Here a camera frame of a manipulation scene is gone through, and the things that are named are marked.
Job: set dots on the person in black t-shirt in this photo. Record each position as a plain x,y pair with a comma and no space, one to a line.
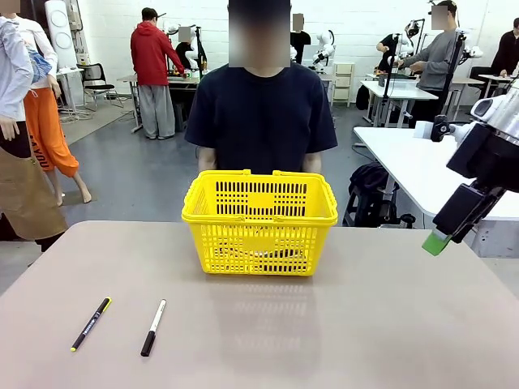
301,44

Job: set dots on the white standing air conditioner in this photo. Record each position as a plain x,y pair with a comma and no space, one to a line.
61,32

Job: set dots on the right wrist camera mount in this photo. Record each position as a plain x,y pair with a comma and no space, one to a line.
440,129

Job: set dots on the yellow plastic shopping basket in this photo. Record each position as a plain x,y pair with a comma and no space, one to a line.
259,198

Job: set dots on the black camera stand pole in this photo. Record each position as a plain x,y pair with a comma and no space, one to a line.
454,69

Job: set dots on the white pen with black cap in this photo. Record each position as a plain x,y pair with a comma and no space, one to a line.
154,324

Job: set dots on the white humanoid robot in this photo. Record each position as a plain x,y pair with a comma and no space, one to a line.
325,48

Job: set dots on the man in red hoodie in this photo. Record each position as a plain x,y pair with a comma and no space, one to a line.
152,61

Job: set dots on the white drawer cabinet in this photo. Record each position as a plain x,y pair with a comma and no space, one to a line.
344,83

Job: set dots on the black office chair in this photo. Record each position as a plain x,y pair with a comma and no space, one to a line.
95,81

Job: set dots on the grey work table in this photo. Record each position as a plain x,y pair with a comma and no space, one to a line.
178,83

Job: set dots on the person left forearm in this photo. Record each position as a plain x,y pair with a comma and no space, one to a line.
312,164

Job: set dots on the mannequin with brown apron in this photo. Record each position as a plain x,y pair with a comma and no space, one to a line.
16,121

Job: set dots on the small white table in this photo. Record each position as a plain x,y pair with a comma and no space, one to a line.
401,91

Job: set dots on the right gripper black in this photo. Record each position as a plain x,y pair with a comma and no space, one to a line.
486,158

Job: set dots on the person right forearm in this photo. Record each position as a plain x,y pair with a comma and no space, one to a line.
207,160

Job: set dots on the bending person in black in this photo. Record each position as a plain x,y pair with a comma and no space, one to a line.
387,48

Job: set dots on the seated person in black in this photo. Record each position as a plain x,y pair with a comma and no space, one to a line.
188,52

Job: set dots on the person in navy t-shirt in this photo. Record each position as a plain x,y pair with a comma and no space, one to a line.
259,117

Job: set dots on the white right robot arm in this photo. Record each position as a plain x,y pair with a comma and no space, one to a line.
503,109

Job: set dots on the person in dark jacket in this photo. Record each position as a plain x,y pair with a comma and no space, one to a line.
507,52

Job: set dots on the man in grey sweater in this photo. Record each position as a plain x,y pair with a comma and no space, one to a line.
438,61

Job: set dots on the black backpack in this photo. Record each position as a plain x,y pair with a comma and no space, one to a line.
369,190

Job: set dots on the black yellow marker pen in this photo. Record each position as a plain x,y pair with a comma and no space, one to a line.
91,324

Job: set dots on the large white table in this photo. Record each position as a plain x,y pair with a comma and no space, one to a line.
405,162

